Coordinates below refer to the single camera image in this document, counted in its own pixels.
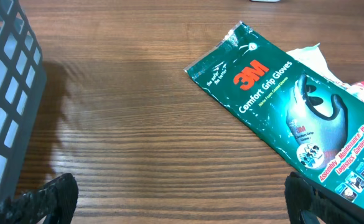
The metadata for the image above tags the white barcode scanner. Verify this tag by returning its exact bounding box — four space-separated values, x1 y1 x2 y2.
250 0 280 3

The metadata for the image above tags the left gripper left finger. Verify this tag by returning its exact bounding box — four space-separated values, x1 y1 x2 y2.
0 173 78 224

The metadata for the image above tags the green 3M gloves bag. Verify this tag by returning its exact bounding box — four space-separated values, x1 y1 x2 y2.
185 22 364 209

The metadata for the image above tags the grey plastic basket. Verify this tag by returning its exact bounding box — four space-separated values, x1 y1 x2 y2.
0 0 47 203

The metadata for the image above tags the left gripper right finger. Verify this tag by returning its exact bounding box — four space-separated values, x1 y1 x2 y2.
284 172 364 224

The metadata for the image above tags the teal wet wipes packet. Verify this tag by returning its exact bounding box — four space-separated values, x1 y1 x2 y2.
287 44 351 90

